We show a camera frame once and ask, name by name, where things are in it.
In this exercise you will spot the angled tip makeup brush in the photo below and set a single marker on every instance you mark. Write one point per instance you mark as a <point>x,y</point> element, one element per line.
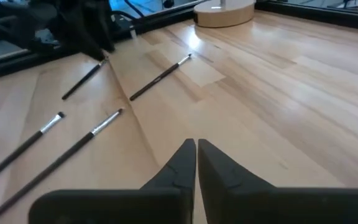
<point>17,152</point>

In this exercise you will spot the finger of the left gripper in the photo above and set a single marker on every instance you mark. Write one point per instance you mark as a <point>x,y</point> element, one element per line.
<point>101,25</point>
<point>76,31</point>

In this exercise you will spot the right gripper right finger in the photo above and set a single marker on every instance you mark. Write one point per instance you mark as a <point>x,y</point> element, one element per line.
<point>235,193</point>

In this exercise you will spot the white shade wooden base lamp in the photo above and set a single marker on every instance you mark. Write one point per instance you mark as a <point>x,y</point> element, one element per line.
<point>222,17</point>

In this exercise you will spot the thin black makeup brush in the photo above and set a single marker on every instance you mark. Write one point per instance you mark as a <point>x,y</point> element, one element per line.
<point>84,79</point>
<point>160,77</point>
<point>57,161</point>

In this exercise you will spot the black aluminium table frame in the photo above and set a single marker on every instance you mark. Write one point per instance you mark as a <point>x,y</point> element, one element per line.
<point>11,67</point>

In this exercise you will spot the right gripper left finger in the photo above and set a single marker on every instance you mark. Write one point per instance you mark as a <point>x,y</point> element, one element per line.
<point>166,186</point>

